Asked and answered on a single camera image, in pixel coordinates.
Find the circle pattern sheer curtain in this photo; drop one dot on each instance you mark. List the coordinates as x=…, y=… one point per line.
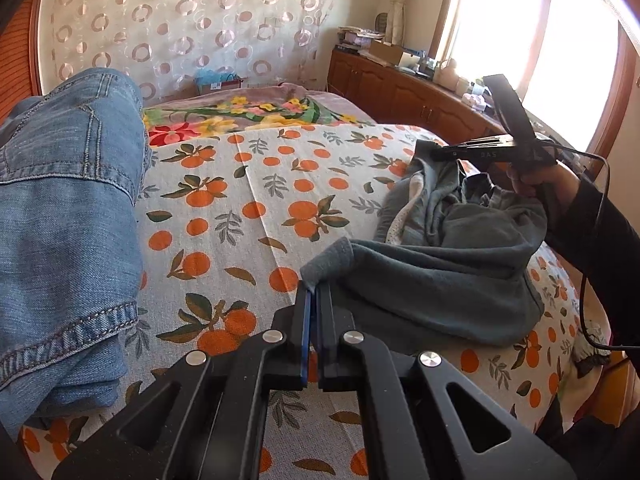
x=200, y=20

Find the person's right hand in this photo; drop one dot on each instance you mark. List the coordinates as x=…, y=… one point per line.
x=550, y=180

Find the floral blanket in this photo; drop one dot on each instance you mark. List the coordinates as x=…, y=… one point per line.
x=240, y=110

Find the grey-blue pants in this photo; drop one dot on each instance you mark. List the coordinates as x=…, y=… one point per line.
x=440, y=285

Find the orange fruit print bed sheet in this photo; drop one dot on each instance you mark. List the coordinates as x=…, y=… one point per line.
x=240, y=240

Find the blue denim jeans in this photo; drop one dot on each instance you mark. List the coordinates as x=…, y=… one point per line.
x=65, y=220

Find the wooden bed frame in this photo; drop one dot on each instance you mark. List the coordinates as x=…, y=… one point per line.
x=607, y=390

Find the person's right forearm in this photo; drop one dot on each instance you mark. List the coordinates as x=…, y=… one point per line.
x=600, y=240

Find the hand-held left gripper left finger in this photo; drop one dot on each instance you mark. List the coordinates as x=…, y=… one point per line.
x=306, y=332

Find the gift bag with blue tissue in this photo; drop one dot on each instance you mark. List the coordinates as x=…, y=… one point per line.
x=216, y=82

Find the cardboard box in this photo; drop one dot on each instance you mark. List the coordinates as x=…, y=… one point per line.
x=386, y=51

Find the cream window curtain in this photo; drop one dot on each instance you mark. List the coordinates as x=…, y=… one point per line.
x=406, y=0

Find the reddish wooden panel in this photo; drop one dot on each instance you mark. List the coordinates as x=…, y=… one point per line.
x=20, y=60

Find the white jars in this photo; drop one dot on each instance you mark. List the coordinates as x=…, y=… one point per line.
x=450, y=75

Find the wooden cabinet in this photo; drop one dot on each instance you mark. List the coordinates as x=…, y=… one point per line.
x=400, y=91

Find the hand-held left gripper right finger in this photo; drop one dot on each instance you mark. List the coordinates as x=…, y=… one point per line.
x=330, y=332

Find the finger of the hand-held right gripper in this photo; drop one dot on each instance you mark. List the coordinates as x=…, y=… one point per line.
x=450, y=152

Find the stack of papers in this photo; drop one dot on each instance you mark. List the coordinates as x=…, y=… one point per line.
x=357, y=37

